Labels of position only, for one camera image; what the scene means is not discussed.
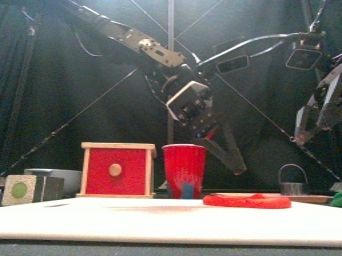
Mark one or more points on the red plastic dough tool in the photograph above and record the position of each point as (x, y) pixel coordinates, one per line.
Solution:
(209, 134)

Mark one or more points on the red plastic cup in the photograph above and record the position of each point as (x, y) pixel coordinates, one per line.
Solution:
(178, 166)

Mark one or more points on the small blue plastic piece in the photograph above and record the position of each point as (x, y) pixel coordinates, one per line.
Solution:
(187, 191)

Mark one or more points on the wooden box with red drawer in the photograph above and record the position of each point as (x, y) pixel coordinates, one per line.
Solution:
(134, 180)

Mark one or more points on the white rectangular board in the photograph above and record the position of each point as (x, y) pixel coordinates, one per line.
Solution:
(155, 223)

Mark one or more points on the grey metal block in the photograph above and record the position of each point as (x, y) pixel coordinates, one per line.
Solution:
(62, 178)

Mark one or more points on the wooden block with green circle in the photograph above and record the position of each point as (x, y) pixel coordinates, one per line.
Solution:
(44, 188)

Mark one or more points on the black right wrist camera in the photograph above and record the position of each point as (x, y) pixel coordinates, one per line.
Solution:
(303, 59)

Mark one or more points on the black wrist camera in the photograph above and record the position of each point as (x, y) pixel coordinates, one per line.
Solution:
(303, 59)
(233, 64)

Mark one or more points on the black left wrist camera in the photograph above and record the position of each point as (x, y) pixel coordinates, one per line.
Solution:
(233, 64)

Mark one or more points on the vertical metal frame pole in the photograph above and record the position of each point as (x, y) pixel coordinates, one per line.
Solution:
(170, 20)

